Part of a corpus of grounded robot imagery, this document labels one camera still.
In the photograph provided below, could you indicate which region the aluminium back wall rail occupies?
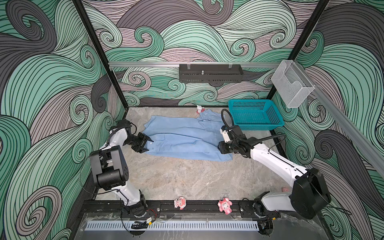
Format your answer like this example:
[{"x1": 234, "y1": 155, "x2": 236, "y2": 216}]
[{"x1": 108, "y1": 61, "x2": 280, "y2": 69}]

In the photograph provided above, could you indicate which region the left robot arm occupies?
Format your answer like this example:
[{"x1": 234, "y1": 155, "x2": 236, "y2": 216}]
[{"x1": 89, "y1": 119, "x2": 153, "y2": 216}]

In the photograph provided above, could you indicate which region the white slotted cable duct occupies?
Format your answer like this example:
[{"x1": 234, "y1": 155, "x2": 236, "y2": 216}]
[{"x1": 85, "y1": 220, "x2": 259, "y2": 232}]

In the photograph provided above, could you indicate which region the aluminium wall rail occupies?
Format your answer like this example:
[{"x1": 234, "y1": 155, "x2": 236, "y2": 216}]
[
  {"x1": 108, "y1": 61, "x2": 280, "y2": 69},
  {"x1": 298, "y1": 64, "x2": 384, "y2": 176}
]

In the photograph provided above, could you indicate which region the light blue long sleeve shirt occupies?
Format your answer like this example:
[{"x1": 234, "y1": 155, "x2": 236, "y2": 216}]
[{"x1": 143, "y1": 110, "x2": 233, "y2": 162}]

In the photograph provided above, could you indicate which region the black front mounting rail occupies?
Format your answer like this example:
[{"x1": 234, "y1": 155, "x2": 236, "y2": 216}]
[{"x1": 81, "y1": 199, "x2": 303, "y2": 219}]

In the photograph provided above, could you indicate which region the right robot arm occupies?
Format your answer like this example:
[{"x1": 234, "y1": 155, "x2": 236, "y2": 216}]
[{"x1": 218, "y1": 120, "x2": 332, "y2": 220}]

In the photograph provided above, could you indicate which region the black perforated wall tray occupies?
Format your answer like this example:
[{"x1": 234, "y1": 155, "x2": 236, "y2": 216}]
[{"x1": 179, "y1": 64, "x2": 244, "y2": 87}]

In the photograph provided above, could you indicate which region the pink white plush toy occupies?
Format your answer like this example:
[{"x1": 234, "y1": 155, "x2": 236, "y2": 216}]
[{"x1": 174, "y1": 197, "x2": 187, "y2": 210}]

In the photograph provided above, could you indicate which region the pink pig plush toy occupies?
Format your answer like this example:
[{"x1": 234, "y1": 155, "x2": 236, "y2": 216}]
[{"x1": 218, "y1": 198, "x2": 233, "y2": 215}]

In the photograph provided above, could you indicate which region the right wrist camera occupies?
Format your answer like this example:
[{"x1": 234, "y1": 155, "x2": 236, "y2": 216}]
[{"x1": 220, "y1": 126, "x2": 231, "y2": 143}]

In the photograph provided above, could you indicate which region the clear acrylic wall box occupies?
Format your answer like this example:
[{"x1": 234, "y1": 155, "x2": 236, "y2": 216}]
[{"x1": 271, "y1": 60, "x2": 315, "y2": 109}]

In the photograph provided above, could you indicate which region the teal plastic basket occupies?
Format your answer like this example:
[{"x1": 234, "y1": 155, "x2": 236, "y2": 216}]
[{"x1": 229, "y1": 99, "x2": 285, "y2": 131}]

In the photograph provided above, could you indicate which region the aluminium right wall rail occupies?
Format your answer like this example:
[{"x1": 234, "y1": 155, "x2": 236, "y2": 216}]
[{"x1": 298, "y1": 64, "x2": 384, "y2": 176}]

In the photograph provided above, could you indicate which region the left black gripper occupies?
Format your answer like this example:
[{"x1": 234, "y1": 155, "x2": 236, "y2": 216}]
[{"x1": 125, "y1": 132, "x2": 153, "y2": 154}]

